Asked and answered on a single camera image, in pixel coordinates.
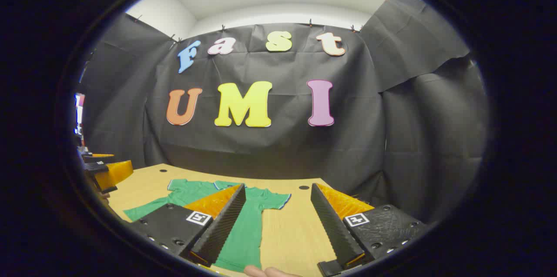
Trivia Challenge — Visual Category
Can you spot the black backdrop cloth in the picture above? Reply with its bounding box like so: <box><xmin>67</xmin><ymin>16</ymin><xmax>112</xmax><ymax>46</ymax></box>
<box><xmin>78</xmin><ymin>0</ymin><xmax>490</xmax><ymax>225</ymax></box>

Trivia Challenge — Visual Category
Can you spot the green T-shirt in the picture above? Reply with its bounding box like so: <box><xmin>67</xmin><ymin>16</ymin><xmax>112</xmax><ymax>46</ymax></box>
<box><xmin>123</xmin><ymin>179</ymin><xmax>292</xmax><ymax>272</ymax></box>

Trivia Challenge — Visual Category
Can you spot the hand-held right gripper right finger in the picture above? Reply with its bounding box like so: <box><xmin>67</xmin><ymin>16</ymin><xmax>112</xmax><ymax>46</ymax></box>
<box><xmin>310</xmin><ymin>183</ymin><xmax>429</xmax><ymax>277</ymax></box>

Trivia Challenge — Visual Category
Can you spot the computer monitor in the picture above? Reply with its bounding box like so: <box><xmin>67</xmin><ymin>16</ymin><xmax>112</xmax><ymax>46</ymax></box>
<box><xmin>75</xmin><ymin>93</ymin><xmax>85</xmax><ymax>135</ymax></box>

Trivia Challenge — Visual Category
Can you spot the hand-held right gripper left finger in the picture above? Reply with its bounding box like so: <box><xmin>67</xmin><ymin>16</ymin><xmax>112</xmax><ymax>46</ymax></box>
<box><xmin>129</xmin><ymin>184</ymin><xmax>247</xmax><ymax>268</ymax></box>

